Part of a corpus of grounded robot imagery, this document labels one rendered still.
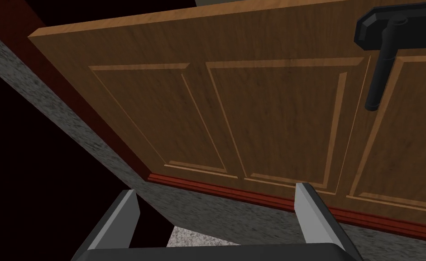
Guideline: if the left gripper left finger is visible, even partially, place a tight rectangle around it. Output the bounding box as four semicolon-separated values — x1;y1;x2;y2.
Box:
71;188;141;261

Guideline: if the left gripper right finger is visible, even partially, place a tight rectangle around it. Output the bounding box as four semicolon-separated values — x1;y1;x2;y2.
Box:
294;182;354;251

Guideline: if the brown wooden panelled door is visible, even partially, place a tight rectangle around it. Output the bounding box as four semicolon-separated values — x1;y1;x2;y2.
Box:
28;0;426;231

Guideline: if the black lever door handle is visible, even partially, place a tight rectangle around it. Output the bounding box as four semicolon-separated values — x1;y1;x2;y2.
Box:
354;0;426;112

